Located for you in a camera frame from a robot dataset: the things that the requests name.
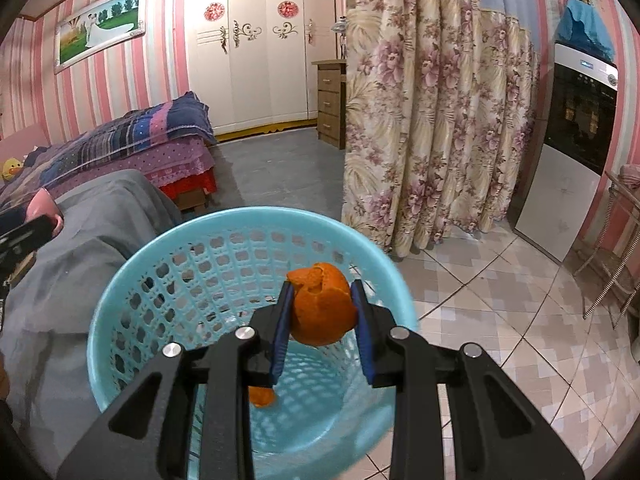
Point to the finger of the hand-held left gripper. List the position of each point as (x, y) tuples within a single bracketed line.
[(25, 235)]

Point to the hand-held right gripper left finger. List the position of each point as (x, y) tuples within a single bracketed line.
[(281, 345)]

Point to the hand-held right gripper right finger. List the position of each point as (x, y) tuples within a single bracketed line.
[(364, 345)]

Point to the large orange peel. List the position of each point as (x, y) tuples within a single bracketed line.
[(320, 310)]

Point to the light blue plastic mesh basket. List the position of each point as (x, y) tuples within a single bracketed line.
[(320, 410)]

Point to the pink pig mug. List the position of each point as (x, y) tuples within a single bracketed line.
[(45, 205)]

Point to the small orange peel piece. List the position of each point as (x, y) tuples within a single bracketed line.
[(261, 397)]

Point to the yellow duck plush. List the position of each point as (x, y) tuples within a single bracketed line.
[(11, 170)]

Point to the grey table cloth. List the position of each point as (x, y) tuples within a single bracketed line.
[(75, 285)]

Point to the plaid patchwork quilt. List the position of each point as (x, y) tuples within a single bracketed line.
[(125, 135)]

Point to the bed with purple sheet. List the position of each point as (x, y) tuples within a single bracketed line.
[(180, 160)]

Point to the floral curtain with blue top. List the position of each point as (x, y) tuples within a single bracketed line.
[(425, 135)]

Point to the wooden desk with drawers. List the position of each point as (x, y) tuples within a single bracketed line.
[(330, 105)]

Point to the white cabinet with glass door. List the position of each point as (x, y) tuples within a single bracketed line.
[(560, 185)]

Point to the white ornate wardrobe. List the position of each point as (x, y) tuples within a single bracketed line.
[(260, 70)]

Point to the round red paper decoration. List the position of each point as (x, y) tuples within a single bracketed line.
[(288, 9), (215, 11)]

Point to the table lamp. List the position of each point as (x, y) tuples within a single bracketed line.
[(340, 30)]

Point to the blue cloth cover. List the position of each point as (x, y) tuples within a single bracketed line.
[(585, 30)]

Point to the framed wedding wall picture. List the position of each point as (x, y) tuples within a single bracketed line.
[(100, 25)]

